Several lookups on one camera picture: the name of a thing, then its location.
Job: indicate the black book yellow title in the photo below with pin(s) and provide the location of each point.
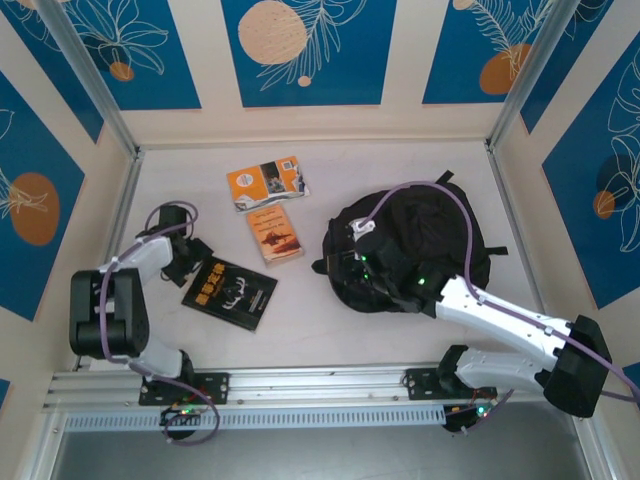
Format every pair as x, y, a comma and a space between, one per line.
230, 295

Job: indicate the black backpack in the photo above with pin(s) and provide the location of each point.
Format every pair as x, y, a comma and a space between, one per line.
430, 220

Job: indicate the orange Huckleberry Finn paperback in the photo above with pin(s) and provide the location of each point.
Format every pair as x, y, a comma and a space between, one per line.
275, 235

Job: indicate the torn orange white booklet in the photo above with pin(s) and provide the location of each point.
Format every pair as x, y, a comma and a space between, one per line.
265, 182

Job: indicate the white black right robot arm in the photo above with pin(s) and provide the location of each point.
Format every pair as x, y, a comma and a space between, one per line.
500, 315

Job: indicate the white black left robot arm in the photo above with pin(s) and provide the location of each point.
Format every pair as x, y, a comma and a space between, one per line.
125, 310

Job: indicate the small circuit board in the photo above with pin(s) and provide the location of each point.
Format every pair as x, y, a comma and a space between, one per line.
480, 412
180, 412

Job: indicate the aluminium table side rail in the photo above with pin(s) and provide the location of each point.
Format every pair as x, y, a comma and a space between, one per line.
582, 445
125, 215

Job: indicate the black right mount plate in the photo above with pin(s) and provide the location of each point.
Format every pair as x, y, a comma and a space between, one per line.
417, 385

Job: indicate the black mount plate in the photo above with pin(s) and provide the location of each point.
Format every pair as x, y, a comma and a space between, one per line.
217, 387
417, 385

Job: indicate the black left mount plate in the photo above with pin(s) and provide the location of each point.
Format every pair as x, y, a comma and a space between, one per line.
217, 387

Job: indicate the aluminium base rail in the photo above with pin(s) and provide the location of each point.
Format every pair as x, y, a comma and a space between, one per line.
320, 385

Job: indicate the aluminium frame post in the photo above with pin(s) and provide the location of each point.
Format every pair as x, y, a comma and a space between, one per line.
90, 75
540, 55

